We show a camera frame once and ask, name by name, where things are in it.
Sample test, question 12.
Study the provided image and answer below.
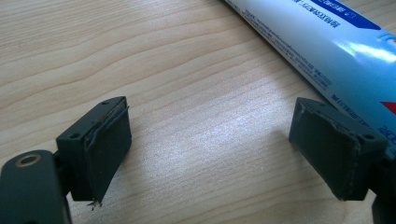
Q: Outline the blue white toothpaste tube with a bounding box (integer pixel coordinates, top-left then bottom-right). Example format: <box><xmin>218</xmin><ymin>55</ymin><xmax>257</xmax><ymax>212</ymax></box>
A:
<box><xmin>223</xmin><ymin>0</ymin><xmax>396</xmax><ymax>160</ymax></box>

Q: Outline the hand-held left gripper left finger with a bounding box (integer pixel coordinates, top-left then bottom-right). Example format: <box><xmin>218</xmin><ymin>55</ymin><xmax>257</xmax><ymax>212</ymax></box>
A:
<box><xmin>55</xmin><ymin>95</ymin><xmax>133</xmax><ymax>203</ymax></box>

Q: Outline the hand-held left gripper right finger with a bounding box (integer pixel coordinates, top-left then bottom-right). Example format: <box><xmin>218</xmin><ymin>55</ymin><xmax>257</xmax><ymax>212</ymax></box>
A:
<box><xmin>288</xmin><ymin>96</ymin><xmax>389</xmax><ymax>202</ymax></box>

